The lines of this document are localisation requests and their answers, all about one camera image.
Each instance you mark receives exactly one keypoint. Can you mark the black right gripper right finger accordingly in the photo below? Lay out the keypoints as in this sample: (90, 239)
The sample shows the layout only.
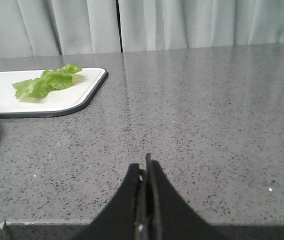
(171, 218)

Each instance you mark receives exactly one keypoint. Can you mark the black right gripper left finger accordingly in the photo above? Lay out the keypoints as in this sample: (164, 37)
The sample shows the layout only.
(118, 220)

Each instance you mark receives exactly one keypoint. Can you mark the green lettuce leaf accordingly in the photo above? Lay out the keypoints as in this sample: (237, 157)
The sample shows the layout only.
(49, 81)

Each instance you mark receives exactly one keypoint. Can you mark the white cutting board grey rim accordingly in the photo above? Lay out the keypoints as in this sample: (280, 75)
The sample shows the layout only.
(57, 103)

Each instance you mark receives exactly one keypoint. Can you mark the grey curtain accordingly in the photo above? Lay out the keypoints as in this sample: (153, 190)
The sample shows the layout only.
(33, 28)

